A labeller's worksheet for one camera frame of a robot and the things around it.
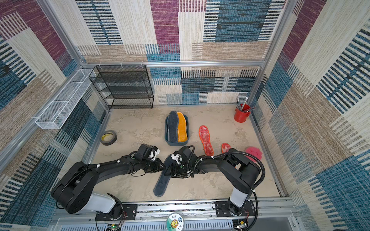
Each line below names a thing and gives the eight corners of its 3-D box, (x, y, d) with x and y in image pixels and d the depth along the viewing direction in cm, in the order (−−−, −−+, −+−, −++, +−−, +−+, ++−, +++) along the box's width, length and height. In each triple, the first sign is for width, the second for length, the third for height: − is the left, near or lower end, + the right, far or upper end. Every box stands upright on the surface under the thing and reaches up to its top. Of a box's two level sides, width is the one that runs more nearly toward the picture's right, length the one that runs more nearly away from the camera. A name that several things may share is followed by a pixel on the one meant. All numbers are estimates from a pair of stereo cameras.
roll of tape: (99, 145, 101) (97, 143, 99) (105, 132, 107) (103, 130, 105) (114, 145, 101) (112, 143, 99) (118, 132, 107) (117, 130, 105)
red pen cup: (232, 122, 112) (237, 110, 101) (233, 114, 118) (238, 101, 107) (244, 125, 111) (250, 112, 100) (244, 116, 116) (250, 103, 105)
